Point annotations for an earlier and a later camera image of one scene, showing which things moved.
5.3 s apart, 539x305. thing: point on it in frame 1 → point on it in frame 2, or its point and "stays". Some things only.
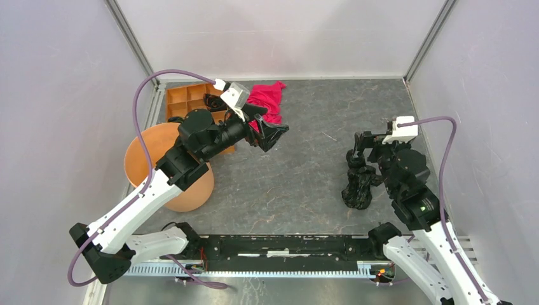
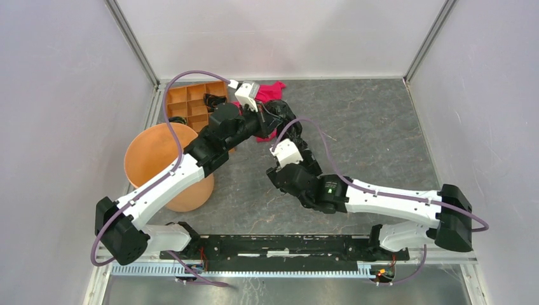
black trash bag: [357, 192] → [293, 133]
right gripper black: [367, 139] → [309, 162]
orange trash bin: [147, 146] stays
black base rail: [282, 253] stays
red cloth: [267, 95] stays
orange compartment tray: [180, 100] stays
